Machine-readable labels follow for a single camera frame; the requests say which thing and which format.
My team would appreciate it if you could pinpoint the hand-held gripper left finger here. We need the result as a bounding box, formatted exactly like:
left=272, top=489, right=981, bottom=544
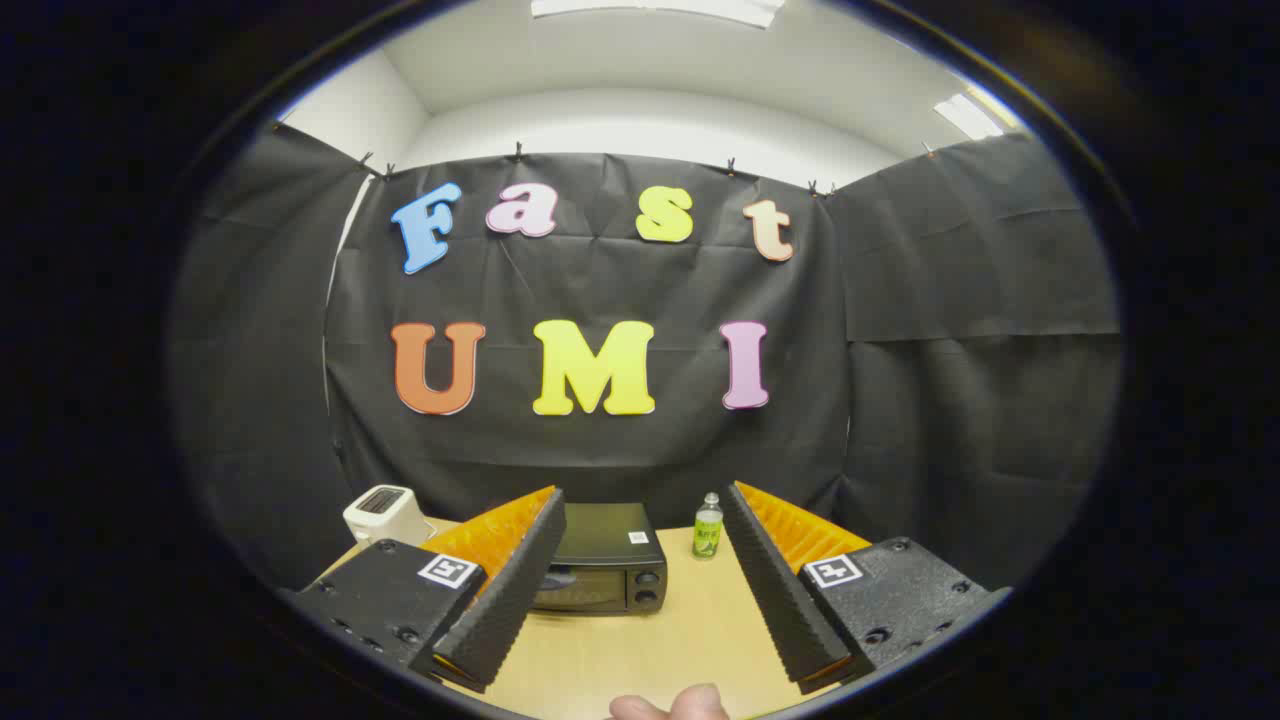
left=285, top=486, right=567, bottom=693

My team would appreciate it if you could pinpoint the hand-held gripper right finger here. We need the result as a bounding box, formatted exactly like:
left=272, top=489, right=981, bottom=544
left=720, top=480, right=1013, bottom=695

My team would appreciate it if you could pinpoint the black toaster oven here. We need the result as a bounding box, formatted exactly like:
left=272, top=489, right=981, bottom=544
left=530, top=502, right=668, bottom=615

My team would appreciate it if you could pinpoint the white bread toaster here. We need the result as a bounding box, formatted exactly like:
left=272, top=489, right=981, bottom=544
left=343, top=485, right=436, bottom=548

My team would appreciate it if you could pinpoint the green label plastic bottle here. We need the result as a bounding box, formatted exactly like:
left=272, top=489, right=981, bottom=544
left=692, top=492, right=724, bottom=561

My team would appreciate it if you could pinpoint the black backdrop cloth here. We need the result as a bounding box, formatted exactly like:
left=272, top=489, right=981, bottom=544
left=170, top=122, right=1123, bottom=591

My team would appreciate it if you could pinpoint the ceiling light panel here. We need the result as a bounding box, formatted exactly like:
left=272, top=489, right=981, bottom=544
left=935, top=92, right=1006, bottom=141
left=530, top=0, right=786, bottom=29

